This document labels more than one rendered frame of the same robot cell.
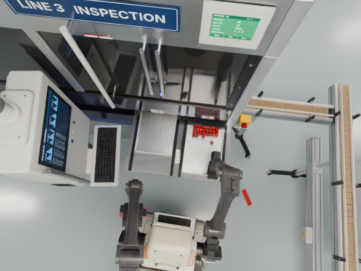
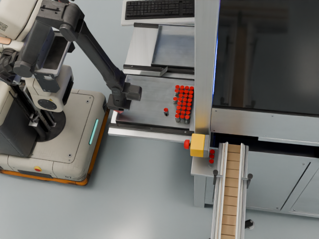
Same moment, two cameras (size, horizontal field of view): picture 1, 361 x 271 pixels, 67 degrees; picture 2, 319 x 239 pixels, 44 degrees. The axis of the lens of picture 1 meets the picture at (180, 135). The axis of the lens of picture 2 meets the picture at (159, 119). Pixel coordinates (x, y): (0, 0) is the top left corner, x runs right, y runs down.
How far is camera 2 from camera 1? 1.32 m
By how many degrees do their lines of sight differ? 36
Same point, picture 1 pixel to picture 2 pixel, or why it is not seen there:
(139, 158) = (149, 34)
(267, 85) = not seen: outside the picture
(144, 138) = (175, 38)
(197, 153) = (153, 96)
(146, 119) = not seen: hidden behind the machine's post
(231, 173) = (66, 13)
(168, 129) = (188, 63)
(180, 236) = (19, 10)
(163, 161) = (144, 59)
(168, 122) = not seen: hidden behind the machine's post
